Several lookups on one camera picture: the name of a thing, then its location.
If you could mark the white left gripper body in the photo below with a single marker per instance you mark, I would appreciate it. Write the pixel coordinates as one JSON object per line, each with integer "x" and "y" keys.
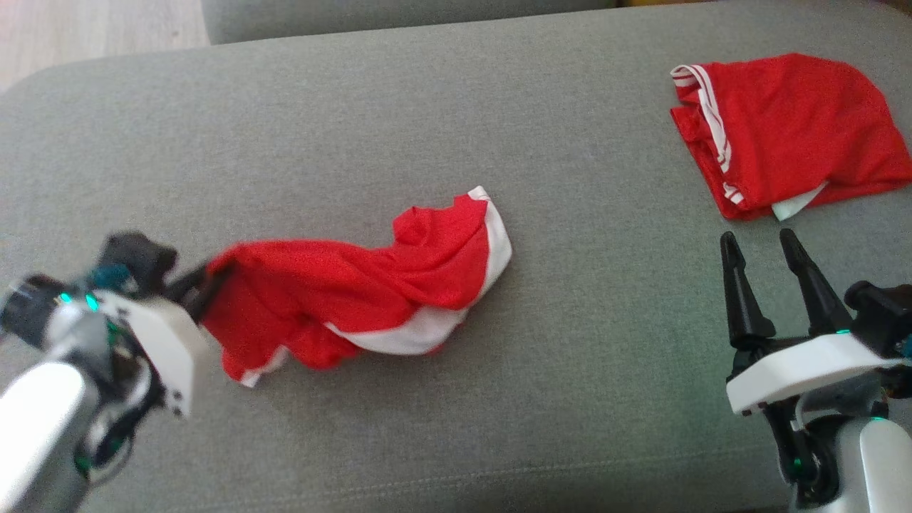
{"x": 167, "y": 342}

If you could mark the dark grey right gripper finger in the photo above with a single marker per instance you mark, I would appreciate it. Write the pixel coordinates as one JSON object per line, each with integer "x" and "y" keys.
{"x": 816, "y": 299}
{"x": 742, "y": 306}

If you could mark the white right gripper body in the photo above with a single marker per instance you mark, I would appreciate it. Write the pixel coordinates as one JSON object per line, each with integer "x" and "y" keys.
{"x": 805, "y": 367}

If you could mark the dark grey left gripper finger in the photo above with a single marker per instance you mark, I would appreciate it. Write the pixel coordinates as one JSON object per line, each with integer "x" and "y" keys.
{"x": 201, "y": 303}
{"x": 187, "y": 281}

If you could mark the red shorts with white stripe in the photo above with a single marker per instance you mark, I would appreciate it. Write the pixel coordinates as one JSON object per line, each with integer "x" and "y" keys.
{"x": 342, "y": 285}

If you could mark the red basketball jersey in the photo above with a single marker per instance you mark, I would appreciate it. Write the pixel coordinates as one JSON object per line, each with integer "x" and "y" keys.
{"x": 798, "y": 121}

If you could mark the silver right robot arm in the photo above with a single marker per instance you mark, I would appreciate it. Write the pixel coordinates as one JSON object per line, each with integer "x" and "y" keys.
{"x": 869, "y": 463}

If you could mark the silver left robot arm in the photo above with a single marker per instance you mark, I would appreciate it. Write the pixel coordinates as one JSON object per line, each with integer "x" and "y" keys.
{"x": 43, "y": 413}

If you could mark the large grey sofa seat cushion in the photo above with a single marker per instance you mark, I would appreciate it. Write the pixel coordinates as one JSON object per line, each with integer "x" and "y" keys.
{"x": 456, "y": 107}

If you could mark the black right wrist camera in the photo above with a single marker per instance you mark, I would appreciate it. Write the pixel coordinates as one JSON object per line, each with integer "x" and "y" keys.
{"x": 883, "y": 310}

